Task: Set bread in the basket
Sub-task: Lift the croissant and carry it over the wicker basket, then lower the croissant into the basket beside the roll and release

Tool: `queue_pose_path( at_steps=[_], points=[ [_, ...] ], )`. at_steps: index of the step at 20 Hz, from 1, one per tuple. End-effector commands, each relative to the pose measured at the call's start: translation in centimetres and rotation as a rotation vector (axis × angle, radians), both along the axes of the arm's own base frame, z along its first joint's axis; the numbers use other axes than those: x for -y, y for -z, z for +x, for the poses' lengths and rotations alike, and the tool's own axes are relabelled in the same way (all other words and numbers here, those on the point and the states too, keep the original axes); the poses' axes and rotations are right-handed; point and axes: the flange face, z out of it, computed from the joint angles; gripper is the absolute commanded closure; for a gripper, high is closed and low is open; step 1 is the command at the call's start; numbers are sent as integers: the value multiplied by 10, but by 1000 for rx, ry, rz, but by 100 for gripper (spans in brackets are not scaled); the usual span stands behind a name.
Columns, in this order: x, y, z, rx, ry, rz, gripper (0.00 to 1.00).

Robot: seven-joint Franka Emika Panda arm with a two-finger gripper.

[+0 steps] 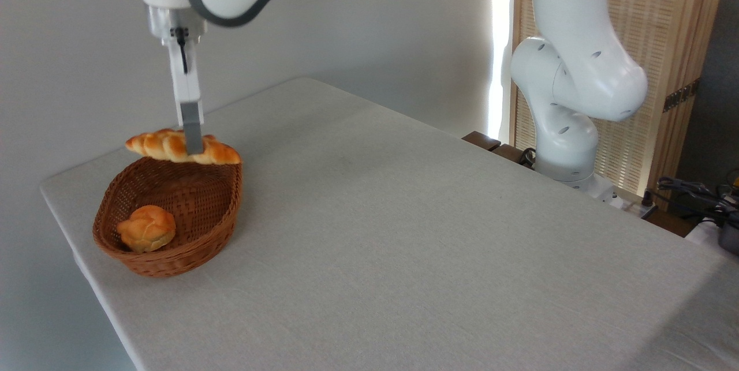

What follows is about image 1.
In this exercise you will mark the long braided bread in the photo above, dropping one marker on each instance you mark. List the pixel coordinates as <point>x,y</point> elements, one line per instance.
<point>164,146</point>

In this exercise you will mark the grey tablecloth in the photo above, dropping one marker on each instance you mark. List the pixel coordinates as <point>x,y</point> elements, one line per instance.
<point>433,255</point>

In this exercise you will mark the dark wooden block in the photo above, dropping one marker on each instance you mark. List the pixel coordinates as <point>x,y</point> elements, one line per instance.
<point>511,154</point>
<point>481,140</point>

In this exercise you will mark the grey device housing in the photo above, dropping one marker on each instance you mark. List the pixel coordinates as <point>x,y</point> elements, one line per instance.
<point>730,238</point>

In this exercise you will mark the black screen hinge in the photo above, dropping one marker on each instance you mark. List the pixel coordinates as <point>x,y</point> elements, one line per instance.
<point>681,96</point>

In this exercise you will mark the brown wicker basket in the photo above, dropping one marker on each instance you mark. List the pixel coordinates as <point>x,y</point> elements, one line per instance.
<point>202,209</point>

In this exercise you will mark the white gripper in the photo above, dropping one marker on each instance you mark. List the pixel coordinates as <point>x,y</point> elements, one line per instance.
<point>187,79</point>

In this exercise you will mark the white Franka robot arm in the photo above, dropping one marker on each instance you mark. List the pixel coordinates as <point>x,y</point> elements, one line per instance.
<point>577,71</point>

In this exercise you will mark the round bread roll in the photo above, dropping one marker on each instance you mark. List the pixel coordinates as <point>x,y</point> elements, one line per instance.
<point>147,228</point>

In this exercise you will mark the wooden slatted screen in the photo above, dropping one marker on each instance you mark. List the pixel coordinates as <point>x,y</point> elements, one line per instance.
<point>670,25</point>

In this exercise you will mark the black plug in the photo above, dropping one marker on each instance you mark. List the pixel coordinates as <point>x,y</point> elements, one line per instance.
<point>648,198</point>

